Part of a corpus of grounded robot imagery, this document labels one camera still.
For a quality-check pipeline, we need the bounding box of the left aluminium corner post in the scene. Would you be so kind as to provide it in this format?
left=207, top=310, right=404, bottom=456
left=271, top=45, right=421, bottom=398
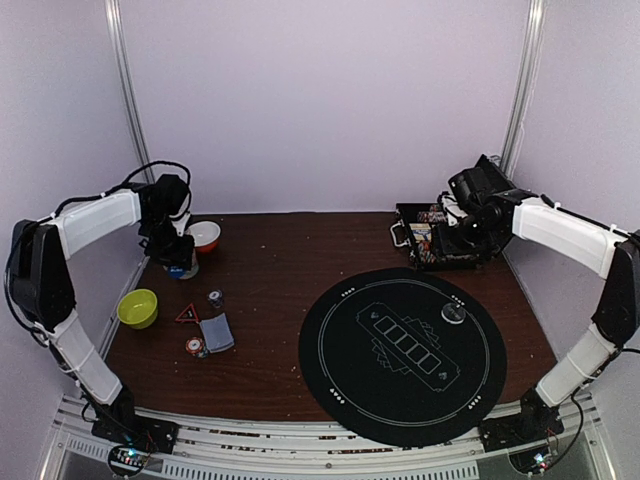
left=104, top=0, right=150, bottom=165

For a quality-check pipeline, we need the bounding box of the right aluminium corner post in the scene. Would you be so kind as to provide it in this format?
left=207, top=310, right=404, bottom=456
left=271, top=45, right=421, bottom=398
left=500, top=0, right=547, bottom=178

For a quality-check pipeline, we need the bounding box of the poker chip row in case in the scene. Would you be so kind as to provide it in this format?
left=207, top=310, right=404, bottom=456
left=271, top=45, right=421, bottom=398
left=416, top=210, right=448, bottom=224
left=417, top=251, right=438, bottom=269

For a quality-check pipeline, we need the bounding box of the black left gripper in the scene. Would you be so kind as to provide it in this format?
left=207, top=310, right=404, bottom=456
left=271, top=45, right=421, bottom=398
left=142, top=213, right=195, bottom=270

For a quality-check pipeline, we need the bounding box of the purple poker chip stack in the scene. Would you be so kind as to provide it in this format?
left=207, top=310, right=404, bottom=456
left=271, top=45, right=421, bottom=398
left=207, top=289, right=224, bottom=309

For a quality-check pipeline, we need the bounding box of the black red triangle marker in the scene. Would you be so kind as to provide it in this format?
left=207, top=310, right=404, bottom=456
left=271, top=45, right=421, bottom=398
left=175, top=303, right=200, bottom=324

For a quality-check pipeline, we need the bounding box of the grey playing card deck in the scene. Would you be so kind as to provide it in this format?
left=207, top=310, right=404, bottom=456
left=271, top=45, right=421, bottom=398
left=199, top=313, right=235, bottom=353

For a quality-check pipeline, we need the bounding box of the round black poker mat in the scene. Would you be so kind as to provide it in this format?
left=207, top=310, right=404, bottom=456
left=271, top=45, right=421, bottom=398
left=298, top=268, right=507, bottom=447

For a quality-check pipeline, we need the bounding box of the aluminium corner post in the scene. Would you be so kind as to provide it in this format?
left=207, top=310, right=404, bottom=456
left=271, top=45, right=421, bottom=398
left=500, top=0, right=547, bottom=178
left=104, top=0, right=150, bottom=165

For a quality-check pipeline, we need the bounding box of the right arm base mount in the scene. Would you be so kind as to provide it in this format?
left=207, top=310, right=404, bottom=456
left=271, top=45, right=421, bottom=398
left=479, top=410, right=565, bottom=452

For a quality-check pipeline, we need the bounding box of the white floral ceramic mug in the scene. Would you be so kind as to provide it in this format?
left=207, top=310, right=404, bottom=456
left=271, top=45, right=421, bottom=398
left=165, top=265, right=199, bottom=280

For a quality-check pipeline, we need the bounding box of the black poker chip case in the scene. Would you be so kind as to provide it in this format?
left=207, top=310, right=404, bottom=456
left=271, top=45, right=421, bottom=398
left=389, top=153, right=531, bottom=272

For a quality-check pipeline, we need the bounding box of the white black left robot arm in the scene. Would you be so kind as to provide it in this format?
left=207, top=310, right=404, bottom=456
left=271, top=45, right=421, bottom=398
left=3, top=163, right=195, bottom=444

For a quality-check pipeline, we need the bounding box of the orange poker chip stack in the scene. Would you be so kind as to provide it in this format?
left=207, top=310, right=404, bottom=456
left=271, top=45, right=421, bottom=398
left=185, top=337, right=209, bottom=359

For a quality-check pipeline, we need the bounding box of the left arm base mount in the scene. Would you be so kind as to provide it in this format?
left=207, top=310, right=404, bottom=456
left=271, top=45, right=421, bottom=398
left=91, top=406, right=179, bottom=454

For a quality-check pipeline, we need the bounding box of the orange white ceramic bowl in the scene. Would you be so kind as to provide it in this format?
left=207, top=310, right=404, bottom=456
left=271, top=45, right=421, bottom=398
left=187, top=221, right=221, bottom=254

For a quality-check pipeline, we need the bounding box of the lime green bowl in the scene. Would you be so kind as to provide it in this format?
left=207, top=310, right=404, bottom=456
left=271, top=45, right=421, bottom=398
left=117, top=289, right=158, bottom=330

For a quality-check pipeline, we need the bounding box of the blue playing card box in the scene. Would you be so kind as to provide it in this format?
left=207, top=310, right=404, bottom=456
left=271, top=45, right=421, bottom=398
left=409, top=223, right=432, bottom=243

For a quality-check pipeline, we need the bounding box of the grey dealer button on mat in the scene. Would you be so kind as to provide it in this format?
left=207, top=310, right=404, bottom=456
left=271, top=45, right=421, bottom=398
left=441, top=302, right=466, bottom=325

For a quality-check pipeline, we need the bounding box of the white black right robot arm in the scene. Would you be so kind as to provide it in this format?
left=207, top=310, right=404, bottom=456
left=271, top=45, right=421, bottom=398
left=439, top=159, right=639, bottom=442

